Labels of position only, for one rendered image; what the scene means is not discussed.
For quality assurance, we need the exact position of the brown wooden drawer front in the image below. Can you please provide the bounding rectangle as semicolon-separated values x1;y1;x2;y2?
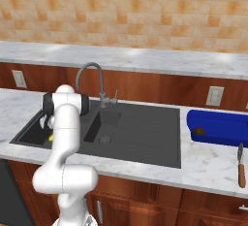
176;188;248;226

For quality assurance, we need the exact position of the black dishwasher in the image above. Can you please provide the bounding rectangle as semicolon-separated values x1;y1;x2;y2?
0;158;36;226

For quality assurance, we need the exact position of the grey curved sink faucet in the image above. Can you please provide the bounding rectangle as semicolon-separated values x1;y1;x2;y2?
75;61;119;109

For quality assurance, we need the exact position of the brown wooden cupboard door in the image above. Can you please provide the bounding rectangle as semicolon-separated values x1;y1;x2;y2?
7;159;62;226
86;192;179;226

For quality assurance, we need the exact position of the small brown produce item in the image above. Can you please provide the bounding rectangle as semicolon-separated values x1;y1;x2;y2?
194;126;206;136

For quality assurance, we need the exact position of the white wall outlet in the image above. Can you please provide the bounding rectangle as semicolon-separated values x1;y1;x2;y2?
205;85;226;108
11;69;28;89

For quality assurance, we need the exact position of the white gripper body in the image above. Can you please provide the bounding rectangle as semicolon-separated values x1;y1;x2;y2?
39;114;56;131

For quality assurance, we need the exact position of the blue tray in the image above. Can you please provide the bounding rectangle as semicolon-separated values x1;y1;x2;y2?
186;109;248;148

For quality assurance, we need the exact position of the dark grey sink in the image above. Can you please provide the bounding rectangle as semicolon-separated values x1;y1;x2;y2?
9;98;182;170

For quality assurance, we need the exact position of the wooden handled knife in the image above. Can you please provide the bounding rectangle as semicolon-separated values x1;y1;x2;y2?
236;142;247;189

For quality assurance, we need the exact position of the silver cupboard door handle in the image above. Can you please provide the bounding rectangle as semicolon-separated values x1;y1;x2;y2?
96;200;105;225

